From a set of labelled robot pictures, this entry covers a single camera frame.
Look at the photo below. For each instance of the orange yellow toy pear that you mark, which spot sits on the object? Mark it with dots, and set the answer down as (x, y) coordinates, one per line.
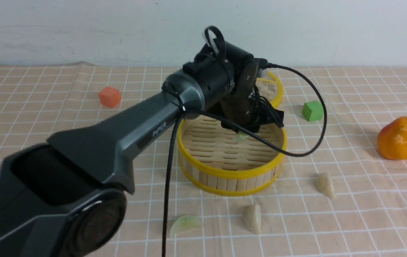
(392, 140)

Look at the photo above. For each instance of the bamboo steamer lid yellow rim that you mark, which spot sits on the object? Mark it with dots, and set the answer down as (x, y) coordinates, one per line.
(271, 87)

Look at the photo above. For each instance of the green cube block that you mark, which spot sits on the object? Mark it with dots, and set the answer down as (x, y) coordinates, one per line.
(312, 111)

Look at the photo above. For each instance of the bamboo steamer tray yellow rim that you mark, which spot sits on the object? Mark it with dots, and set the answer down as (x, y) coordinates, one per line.
(222, 163)

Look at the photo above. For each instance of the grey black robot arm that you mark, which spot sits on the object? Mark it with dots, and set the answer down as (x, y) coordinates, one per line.
(66, 197)

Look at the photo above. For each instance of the beige dumpling front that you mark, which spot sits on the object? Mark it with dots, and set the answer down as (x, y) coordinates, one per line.
(252, 217)

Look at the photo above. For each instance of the beige dumpling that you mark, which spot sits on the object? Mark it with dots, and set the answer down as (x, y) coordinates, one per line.
(252, 217)
(324, 185)

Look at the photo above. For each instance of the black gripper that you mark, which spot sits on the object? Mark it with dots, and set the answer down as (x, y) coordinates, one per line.
(245, 106)

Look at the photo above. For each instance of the orange cube block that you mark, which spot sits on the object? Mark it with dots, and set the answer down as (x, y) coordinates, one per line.
(109, 97)

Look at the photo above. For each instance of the checked peach tablecloth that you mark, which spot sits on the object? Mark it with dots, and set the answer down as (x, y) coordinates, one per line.
(366, 218)

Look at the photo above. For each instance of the green dumpling front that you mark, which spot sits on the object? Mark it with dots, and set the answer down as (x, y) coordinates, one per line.
(185, 223)

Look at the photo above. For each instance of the green dumpling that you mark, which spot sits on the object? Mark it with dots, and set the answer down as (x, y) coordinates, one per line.
(185, 223)
(241, 136)

